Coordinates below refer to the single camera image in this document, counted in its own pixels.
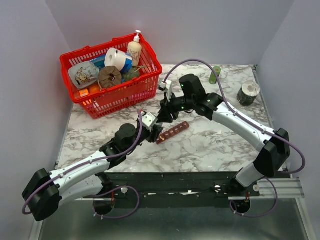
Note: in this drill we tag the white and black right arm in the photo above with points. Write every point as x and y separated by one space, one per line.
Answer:
272 145

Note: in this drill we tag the white toilet paper roll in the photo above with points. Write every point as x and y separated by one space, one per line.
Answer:
121 60

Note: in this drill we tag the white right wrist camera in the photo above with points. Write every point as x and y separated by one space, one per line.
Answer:
166 87

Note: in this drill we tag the small orange box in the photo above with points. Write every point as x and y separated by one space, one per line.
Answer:
83 92

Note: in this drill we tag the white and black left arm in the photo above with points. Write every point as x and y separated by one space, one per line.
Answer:
47 190

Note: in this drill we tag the camouflage tape roll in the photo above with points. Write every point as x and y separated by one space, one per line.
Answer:
248 92

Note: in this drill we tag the red weekly pill organizer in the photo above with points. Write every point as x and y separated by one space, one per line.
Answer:
172 132

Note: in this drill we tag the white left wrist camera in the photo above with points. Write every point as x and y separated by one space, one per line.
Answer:
149 120

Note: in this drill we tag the red plastic shopping basket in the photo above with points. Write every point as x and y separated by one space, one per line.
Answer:
126 94

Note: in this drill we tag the aluminium extrusion rail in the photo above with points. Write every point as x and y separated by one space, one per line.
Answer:
286 188

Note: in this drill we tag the white pump lotion bottle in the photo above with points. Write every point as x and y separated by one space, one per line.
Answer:
134 48

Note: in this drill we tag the orange fruit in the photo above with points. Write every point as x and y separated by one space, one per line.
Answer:
94 88

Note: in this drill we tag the white printed snack bag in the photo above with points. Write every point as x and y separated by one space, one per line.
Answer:
84 74

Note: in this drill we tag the blue package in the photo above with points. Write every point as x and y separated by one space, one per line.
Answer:
99 62

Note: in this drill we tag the green leafy vegetable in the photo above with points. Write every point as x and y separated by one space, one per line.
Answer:
133 73

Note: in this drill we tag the green cylindrical bottle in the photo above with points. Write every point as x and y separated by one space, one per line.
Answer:
213 76

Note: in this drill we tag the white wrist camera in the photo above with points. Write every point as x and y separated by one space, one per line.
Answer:
149 120
166 87

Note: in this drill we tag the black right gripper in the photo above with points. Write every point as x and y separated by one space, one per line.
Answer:
166 109

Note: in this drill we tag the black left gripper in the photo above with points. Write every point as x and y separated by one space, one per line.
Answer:
152 137

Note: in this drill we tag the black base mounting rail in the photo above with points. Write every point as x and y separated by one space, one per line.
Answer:
155 190

